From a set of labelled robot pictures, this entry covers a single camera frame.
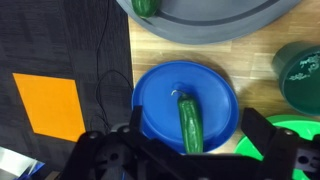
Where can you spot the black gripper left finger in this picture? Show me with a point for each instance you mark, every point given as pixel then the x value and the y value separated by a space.
pixel 110 156

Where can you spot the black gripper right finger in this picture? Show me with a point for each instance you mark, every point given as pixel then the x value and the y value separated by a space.
pixel 283 153

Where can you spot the green pepper with curled stem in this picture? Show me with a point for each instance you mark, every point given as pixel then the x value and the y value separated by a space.
pixel 190 126

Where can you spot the bright green bowl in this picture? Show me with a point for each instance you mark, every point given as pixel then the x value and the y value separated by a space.
pixel 300 126

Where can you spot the blue plate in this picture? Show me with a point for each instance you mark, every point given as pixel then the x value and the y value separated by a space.
pixel 160 100

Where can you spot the black mat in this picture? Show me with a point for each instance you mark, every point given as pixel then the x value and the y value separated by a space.
pixel 100 90

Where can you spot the grey round tray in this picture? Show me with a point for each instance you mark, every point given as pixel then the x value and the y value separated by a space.
pixel 206 23

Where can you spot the short green cucumber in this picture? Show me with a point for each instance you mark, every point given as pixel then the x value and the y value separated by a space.
pixel 145 6

